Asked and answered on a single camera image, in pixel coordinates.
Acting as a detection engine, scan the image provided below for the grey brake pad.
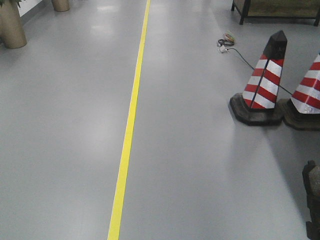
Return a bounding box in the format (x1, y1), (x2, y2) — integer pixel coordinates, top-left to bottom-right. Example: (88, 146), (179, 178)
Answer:
(302, 160), (320, 240)

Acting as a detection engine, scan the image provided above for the red white traffic cone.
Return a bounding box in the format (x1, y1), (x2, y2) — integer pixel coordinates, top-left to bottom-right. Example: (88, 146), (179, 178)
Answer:
(229, 30), (288, 126)

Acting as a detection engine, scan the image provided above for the dark wooden bench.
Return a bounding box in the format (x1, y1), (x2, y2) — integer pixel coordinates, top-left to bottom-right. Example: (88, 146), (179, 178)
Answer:
(231, 0), (320, 26)

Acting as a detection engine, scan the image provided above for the beige plant pot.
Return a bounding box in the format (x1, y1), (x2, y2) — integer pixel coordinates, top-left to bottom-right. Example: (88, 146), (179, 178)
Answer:
(0, 0), (27, 49)
(51, 0), (70, 12)

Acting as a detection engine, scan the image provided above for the black floor cable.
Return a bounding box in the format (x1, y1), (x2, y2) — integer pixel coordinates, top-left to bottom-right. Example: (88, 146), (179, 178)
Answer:
(216, 29), (293, 96)

